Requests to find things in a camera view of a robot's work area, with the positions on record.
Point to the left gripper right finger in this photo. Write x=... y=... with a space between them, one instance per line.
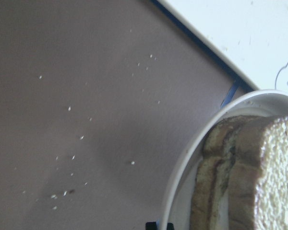
x=170 y=226

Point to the bread slice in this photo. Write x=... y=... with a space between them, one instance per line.
x=258 y=183
x=213 y=172

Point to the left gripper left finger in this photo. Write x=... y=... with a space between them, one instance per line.
x=150 y=226

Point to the cream bear tray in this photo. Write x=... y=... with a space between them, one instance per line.
x=250 y=36

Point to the white round plate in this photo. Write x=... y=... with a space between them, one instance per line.
x=176 y=204

